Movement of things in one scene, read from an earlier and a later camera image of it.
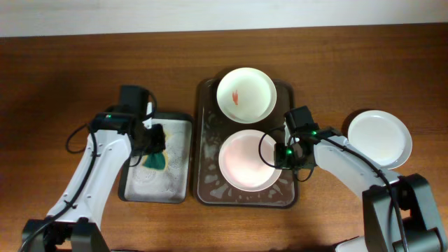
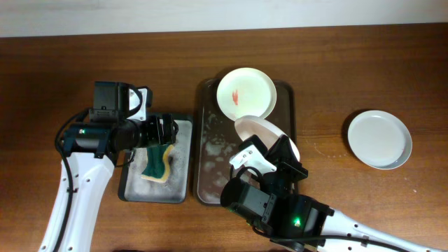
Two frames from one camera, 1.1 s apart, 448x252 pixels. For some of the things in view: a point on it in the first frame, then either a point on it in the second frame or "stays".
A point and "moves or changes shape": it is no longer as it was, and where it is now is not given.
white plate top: [246, 95] stays
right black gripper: [280, 160] to [285, 158]
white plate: [241, 165] to [264, 129]
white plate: [381, 138] stays
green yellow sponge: [155, 161] moves or changes shape
